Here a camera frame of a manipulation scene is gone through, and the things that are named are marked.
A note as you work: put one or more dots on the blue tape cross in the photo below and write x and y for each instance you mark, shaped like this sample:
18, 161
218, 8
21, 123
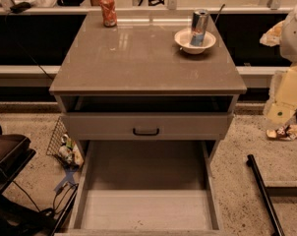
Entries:
69, 177

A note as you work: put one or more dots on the white paper bowl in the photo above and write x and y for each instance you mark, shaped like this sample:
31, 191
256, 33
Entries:
183, 39

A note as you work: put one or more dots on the closed grey drawer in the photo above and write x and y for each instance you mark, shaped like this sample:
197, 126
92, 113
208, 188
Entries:
119, 126

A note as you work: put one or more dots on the wire mesh basket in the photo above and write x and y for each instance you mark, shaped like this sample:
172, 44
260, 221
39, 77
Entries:
63, 148

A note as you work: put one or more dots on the black pole on floor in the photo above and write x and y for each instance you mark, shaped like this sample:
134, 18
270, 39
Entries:
277, 229

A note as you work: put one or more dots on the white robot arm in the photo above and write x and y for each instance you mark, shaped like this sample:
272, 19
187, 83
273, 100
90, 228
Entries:
288, 39

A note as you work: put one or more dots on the black drawer handle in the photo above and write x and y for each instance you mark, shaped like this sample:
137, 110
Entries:
149, 133

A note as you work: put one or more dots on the open bottom drawer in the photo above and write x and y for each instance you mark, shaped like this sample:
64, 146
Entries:
145, 188

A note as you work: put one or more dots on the grey counter cabinet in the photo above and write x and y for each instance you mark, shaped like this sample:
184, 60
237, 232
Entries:
137, 67

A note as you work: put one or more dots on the orange soda can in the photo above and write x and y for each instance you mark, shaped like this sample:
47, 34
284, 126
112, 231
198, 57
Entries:
108, 12

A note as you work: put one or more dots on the redbull can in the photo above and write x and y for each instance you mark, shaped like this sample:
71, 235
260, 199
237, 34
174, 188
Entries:
199, 26

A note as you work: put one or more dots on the crumpled snack bag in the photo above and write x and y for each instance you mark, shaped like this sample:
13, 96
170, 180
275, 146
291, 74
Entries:
272, 37

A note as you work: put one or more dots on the black tray stand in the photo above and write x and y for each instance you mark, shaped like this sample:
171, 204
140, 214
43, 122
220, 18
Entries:
15, 153

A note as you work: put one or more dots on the snack wrapper on floor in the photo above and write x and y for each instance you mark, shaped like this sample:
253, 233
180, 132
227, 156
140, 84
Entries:
284, 133

